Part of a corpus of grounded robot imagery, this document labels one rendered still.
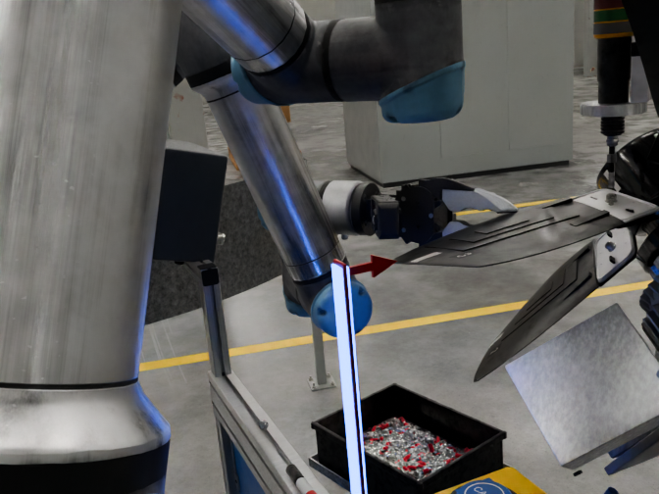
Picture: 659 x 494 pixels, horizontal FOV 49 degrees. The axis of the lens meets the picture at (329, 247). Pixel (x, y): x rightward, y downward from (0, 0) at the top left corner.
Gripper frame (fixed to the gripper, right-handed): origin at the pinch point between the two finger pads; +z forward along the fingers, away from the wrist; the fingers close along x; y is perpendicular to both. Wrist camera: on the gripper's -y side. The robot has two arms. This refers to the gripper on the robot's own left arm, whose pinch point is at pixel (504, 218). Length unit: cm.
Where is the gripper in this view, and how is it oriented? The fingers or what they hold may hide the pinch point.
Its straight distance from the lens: 89.2
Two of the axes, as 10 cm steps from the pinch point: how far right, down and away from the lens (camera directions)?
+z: 8.7, 0.6, -4.9
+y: 4.9, -1.8, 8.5
